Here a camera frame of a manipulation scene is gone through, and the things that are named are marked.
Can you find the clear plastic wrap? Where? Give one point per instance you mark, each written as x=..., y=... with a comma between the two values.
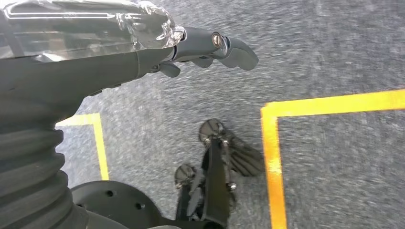
x=79, y=28

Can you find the yellow floor tape square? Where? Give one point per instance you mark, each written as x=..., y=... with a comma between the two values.
x=272, y=164

